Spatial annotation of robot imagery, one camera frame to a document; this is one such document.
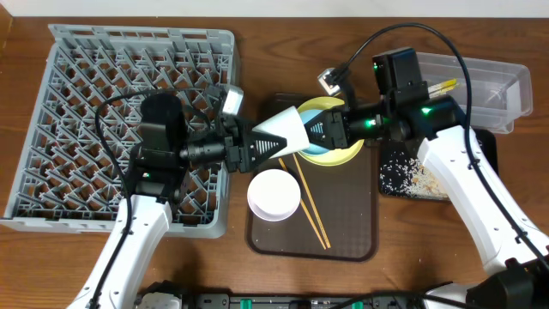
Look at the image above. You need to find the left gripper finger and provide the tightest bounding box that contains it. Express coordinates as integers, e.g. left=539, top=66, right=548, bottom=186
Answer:
left=239, top=118, right=261, bottom=137
left=246, top=131, right=287, bottom=172

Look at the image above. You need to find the yellow plastic wrapper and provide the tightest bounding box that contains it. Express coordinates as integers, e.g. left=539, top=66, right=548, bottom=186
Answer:
left=428, top=79, right=458, bottom=98

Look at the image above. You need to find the light blue bowl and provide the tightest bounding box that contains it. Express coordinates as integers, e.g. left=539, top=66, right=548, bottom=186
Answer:
left=299, top=109, right=329, bottom=156

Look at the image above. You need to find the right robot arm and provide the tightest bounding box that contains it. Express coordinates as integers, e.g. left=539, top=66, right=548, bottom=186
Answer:
left=305, top=47, right=548, bottom=308

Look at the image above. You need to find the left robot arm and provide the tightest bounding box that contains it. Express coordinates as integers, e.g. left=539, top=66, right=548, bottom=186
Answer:
left=71, top=89, right=288, bottom=308

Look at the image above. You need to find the black food waste tray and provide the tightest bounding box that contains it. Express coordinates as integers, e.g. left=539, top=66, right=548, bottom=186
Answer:
left=379, top=125, right=498, bottom=201

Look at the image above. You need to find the spilled rice food waste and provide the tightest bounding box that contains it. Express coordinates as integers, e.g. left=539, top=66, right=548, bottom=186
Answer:
left=379, top=144, right=449, bottom=201

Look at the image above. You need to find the clear plastic waste bin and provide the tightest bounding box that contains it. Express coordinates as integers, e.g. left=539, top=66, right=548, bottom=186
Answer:
left=417, top=52, right=533, bottom=134

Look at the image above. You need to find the yellow round plate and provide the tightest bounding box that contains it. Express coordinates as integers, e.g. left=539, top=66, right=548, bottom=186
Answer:
left=298, top=96, right=364, bottom=167

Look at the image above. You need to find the lower wooden chopstick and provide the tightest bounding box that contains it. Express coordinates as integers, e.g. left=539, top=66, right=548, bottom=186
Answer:
left=278, top=158, right=327, bottom=250

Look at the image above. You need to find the wooden chopstick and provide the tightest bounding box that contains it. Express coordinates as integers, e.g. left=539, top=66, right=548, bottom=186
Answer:
left=293, top=154, right=331, bottom=248
left=278, top=158, right=327, bottom=250

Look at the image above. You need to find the upper wooden chopstick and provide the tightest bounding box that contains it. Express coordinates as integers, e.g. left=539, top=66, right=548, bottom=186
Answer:
left=293, top=154, right=331, bottom=248

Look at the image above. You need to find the white round bowl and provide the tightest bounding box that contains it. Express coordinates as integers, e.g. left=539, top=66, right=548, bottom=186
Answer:
left=247, top=169, right=301, bottom=222

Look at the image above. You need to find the dark brown serving tray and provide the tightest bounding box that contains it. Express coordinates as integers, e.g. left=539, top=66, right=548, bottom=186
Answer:
left=245, top=146, right=378, bottom=262

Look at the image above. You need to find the grey plastic dish rack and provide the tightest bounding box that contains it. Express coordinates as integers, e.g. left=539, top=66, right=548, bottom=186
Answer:
left=1, top=24, right=239, bottom=233

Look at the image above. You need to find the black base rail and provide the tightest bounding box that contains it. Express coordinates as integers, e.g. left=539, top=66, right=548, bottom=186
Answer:
left=132, top=281, right=430, bottom=309

